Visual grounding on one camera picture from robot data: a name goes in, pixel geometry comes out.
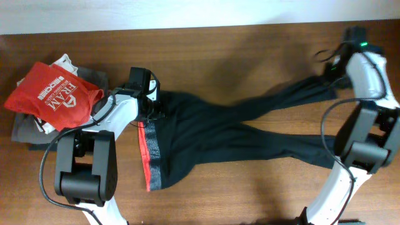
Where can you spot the grey folded garment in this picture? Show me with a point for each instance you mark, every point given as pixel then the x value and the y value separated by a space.
pixel 24 128

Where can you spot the dark folded garment bottom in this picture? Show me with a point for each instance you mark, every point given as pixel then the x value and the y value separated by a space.
pixel 43 147

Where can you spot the red printed t-shirt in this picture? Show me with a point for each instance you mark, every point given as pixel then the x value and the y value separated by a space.
pixel 86 96

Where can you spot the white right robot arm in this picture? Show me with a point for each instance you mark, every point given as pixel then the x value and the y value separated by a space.
pixel 368 140

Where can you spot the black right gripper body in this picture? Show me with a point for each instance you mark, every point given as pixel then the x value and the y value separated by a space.
pixel 337 74

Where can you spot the white folded garment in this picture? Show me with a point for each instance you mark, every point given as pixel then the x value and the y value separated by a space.
pixel 67 62

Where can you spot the black leggings red waistband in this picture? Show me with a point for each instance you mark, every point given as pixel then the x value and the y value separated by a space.
pixel 194 132

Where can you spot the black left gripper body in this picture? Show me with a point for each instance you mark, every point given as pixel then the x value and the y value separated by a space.
pixel 155 110

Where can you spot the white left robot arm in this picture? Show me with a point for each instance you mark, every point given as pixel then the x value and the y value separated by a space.
pixel 86 164

